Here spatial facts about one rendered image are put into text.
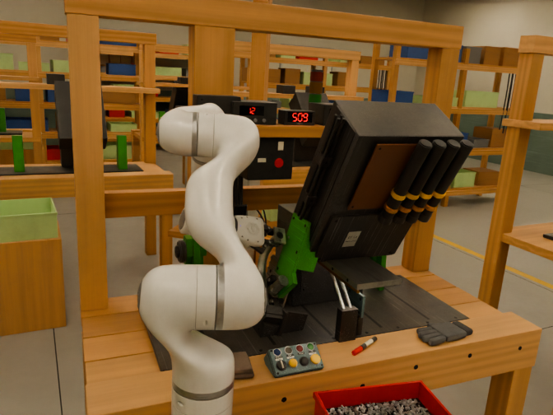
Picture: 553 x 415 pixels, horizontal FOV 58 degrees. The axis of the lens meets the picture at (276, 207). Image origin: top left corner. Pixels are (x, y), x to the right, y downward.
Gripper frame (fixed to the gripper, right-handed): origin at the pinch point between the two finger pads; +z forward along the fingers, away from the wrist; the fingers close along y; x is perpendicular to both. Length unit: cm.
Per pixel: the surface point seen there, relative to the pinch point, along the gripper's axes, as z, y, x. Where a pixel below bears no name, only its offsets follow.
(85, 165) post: -59, 22, 16
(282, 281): 1.8, -15.0, -0.1
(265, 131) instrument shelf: -7.8, 33.2, -12.0
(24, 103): -108, 450, 506
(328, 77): 371, 610, 396
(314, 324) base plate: 20.4, -22.9, 12.1
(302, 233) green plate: 4.2, -2.6, -10.2
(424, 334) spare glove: 49, -30, -9
